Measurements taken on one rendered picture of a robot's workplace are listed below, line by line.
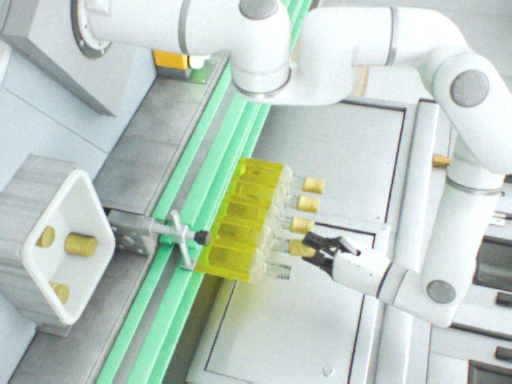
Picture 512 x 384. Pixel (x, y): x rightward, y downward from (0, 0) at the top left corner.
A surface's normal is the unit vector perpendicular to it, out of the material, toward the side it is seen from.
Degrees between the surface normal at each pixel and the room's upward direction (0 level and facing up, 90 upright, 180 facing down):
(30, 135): 0
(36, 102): 0
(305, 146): 90
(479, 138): 87
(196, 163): 90
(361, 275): 105
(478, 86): 72
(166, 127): 90
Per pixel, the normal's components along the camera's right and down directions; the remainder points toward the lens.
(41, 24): 0.97, 0.20
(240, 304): -0.05, -0.64
